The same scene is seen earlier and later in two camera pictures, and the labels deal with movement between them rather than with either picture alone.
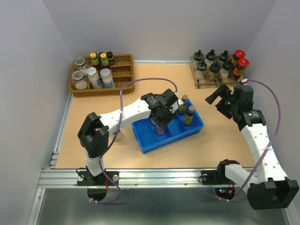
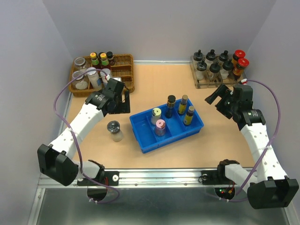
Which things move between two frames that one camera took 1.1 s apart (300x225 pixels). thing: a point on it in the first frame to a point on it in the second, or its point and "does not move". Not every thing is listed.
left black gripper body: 163,119 to 117,108
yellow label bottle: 182,109 does not move
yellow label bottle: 188,119 does not move
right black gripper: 222,91 does not move
